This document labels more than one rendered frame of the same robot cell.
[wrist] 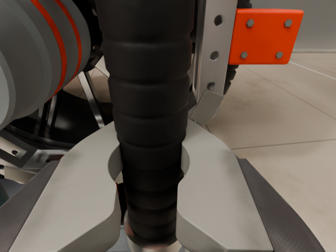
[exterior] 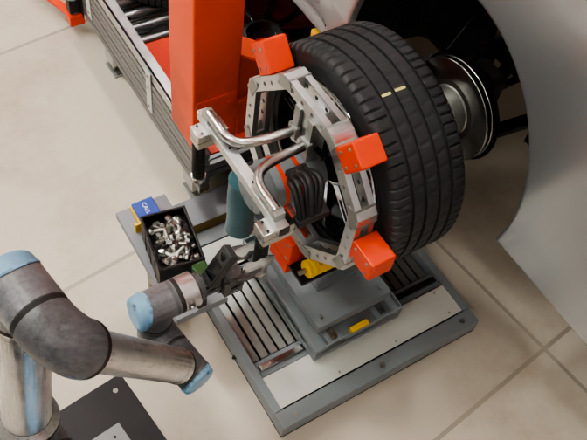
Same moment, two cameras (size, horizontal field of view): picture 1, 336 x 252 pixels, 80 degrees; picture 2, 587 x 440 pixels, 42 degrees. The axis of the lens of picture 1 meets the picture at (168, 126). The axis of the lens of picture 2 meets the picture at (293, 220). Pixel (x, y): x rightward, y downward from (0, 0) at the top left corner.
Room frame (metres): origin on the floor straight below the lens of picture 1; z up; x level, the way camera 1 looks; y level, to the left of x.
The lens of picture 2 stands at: (-0.51, -0.84, 2.46)
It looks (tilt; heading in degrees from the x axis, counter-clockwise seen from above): 55 degrees down; 51
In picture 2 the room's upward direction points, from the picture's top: 11 degrees clockwise
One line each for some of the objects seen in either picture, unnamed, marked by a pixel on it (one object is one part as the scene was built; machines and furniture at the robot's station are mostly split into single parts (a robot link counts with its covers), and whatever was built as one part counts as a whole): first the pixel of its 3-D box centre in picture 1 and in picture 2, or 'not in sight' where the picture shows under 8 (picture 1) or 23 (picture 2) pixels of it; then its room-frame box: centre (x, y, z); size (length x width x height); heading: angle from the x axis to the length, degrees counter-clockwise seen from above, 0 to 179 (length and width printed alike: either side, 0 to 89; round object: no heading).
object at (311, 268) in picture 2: not in sight; (339, 254); (0.42, 0.07, 0.51); 0.29 x 0.06 x 0.06; 2
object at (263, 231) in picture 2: not in sight; (273, 228); (0.12, 0.01, 0.93); 0.09 x 0.05 x 0.05; 2
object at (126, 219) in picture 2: not in sight; (170, 256); (-0.02, 0.33, 0.44); 0.43 x 0.17 x 0.03; 92
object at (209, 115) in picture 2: not in sight; (252, 113); (0.19, 0.28, 1.03); 0.19 x 0.18 x 0.11; 2
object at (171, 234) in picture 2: not in sight; (172, 246); (-0.02, 0.31, 0.51); 0.20 x 0.14 x 0.13; 83
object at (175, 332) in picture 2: not in sight; (157, 330); (-0.21, -0.01, 0.69); 0.12 x 0.09 x 0.12; 102
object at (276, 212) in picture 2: not in sight; (293, 168); (0.20, 0.08, 1.03); 0.19 x 0.18 x 0.11; 2
